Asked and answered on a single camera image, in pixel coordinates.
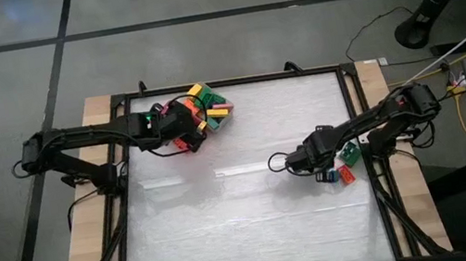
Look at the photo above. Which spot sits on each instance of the yellow wooden plank block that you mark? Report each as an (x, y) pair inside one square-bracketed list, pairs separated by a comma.
[(217, 113)]

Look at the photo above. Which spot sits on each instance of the black frame clamp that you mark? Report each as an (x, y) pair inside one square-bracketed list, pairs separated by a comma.
[(293, 66), (142, 87)]

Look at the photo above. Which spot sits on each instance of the small blue stud brick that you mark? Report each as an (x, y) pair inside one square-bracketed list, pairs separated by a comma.
[(334, 176)]

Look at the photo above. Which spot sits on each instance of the long orange stud brick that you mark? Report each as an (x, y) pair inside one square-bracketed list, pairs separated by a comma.
[(191, 107)]

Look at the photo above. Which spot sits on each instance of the pink plastic bin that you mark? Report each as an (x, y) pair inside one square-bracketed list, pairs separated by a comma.
[(165, 109)]

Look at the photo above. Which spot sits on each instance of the thin pink stick block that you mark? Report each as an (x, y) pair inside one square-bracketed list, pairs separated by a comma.
[(223, 105)]

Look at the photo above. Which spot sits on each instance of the long red stud brick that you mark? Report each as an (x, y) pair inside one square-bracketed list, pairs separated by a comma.
[(346, 175)]

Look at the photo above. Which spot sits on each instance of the black aluminium table frame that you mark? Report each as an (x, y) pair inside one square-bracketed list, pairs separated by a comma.
[(253, 78)]

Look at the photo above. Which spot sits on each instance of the teal wooden plank block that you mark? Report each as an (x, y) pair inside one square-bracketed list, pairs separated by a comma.
[(213, 124)]

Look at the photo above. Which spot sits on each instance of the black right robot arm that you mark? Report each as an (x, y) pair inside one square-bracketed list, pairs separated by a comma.
[(381, 116)]

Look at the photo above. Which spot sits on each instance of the wide yellow wooden block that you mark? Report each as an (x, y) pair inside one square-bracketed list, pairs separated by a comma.
[(195, 90)]

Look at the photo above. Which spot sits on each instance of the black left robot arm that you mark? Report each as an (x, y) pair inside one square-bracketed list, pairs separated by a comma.
[(74, 137)]

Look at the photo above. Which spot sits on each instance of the clear plastic bin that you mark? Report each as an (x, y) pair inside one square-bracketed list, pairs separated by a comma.
[(221, 127)]

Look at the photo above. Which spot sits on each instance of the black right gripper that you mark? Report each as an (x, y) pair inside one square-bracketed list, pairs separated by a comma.
[(312, 155)]

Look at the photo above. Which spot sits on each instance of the small orange stud brick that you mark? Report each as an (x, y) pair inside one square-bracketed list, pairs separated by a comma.
[(180, 144)]

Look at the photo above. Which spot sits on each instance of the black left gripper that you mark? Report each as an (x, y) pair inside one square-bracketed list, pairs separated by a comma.
[(175, 122)]

